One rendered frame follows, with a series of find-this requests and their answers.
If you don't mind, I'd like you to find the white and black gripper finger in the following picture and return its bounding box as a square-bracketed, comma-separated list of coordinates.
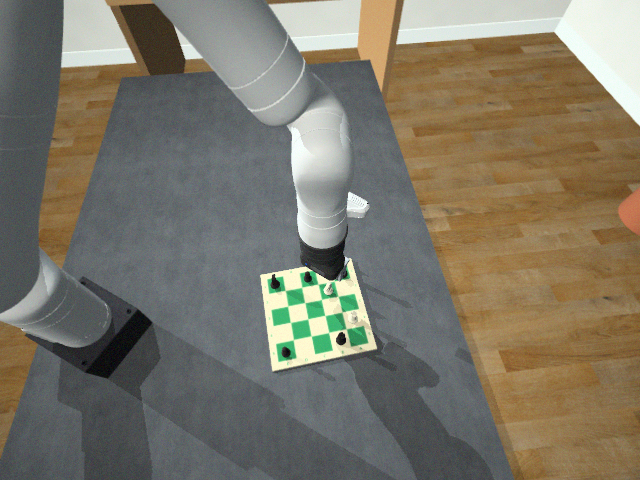
[335, 257, 350, 282]

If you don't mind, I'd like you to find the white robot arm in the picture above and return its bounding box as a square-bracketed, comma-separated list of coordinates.
[0, 0, 355, 347]

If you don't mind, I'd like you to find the green and cream chessboard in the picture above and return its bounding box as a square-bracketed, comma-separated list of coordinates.
[261, 258, 377, 371]

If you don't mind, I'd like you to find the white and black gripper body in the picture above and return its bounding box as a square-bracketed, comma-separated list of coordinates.
[297, 192, 370, 281]

